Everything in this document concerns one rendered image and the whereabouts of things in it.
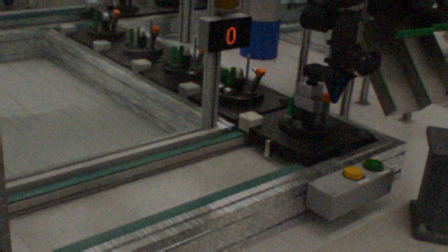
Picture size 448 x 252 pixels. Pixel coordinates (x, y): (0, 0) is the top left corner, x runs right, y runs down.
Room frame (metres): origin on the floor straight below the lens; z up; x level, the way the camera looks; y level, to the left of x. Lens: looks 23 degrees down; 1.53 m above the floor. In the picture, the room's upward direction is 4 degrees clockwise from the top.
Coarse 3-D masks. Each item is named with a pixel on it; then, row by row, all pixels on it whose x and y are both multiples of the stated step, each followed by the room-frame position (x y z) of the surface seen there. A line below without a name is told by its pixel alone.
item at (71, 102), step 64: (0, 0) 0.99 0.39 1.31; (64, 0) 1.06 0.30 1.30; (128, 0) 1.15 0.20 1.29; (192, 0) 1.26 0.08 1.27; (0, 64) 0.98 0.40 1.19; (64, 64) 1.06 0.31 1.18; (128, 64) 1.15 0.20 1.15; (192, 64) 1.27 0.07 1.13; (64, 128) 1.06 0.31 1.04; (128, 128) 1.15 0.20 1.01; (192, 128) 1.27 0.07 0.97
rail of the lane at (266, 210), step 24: (384, 144) 1.28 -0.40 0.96; (312, 168) 1.12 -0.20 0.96; (336, 168) 1.13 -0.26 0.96; (240, 192) 1.00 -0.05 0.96; (264, 192) 1.00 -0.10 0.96; (288, 192) 1.02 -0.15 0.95; (192, 216) 0.90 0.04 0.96; (216, 216) 0.90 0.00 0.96; (240, 216) 0.94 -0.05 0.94; (264, 216) 0.98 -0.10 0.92; (288, 216) 1.03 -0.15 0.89; (312, 216) 1.08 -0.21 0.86; (120, 240) 0.81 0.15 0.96; (144, 240) 0.81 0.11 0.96; (168, 240) 0.83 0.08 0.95; (192, 240) 0.86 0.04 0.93; (216, 240) 0.90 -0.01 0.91; (240, 240) 0.95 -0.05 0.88
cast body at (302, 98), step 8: (312, 80) 1.32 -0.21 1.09; (304, 88) 1.31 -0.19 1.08; (312, 88) 1.29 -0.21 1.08; (320, 88) 1.31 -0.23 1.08; (296, 96) 1.32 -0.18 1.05; (304, 96) 1.31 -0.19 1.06; (312, 96) 1.29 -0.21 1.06; (296, 104) 1.32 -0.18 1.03; (304, 104) 1.30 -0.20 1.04; (312, 104) 1.28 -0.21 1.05; (320, 104) 1.30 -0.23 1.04; (312, 112) 1.28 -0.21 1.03
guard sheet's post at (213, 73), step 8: (208, 56) 1.29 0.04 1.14; (216, 56) 1.30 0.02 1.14; (208, 64) 1.29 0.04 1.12; (216, 64) 1.30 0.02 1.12; (208, 72) 1.29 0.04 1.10; (216, 72) 1.30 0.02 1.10; (208, 80) 1.29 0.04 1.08; (216, 80) 1.30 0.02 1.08; (208, 88) 1.29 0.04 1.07; (216, 88) 1.30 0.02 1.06; (208, 96) 1.29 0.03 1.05; (216, 96) 1.30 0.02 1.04; (208, 104) 1.29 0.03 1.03; (216, 104) 1.30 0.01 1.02; (208, 112) 1.29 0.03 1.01; (216, 112) 1.30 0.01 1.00; (208, 120) 1.29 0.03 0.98; (216, 120) 1.30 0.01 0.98; (208, 128) 1.29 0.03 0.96
